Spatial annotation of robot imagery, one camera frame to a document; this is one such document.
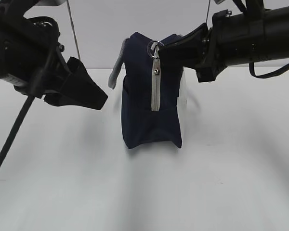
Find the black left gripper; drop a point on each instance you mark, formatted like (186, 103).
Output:
(31, 60)

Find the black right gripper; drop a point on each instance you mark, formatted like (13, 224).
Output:
(191, 51)

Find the navy blue lunch bag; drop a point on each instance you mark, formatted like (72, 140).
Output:
(153, 95)

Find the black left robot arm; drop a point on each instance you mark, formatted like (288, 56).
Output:
(31, 59)

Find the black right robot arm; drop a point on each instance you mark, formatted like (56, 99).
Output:
(255, 35)

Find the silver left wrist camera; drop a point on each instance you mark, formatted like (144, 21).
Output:
(50, 2)

